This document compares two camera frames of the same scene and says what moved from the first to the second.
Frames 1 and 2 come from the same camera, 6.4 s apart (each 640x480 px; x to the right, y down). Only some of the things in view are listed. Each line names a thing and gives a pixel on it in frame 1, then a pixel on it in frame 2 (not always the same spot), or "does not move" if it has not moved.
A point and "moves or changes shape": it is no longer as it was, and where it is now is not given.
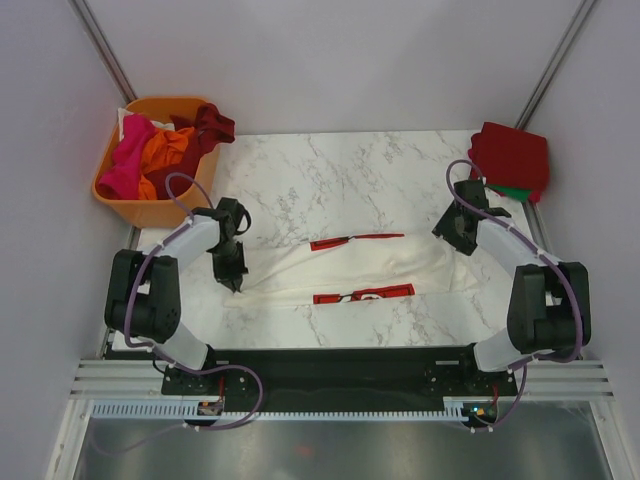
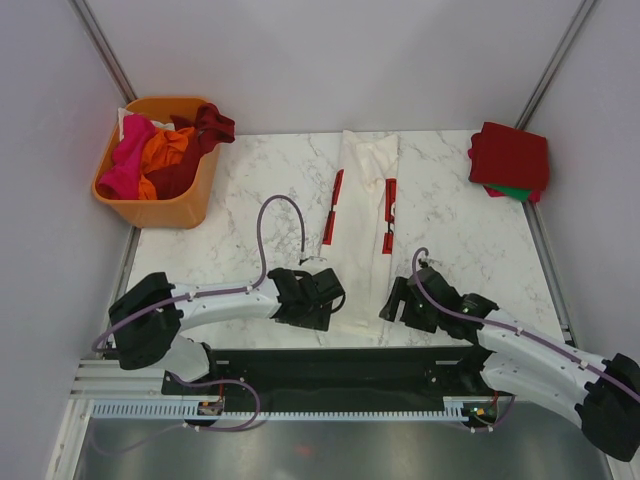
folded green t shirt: (522, 192) does not move
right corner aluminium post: (581, 15) does not move
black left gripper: (233, 276) → (318, 320)
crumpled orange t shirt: (163, 150) does not move
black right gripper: (443, 227) → (400, 290)
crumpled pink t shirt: (123, 180) does not move
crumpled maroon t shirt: (210, 132) does not move
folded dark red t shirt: (511, 157) does not move
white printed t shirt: (348, 268) moves or changes shape
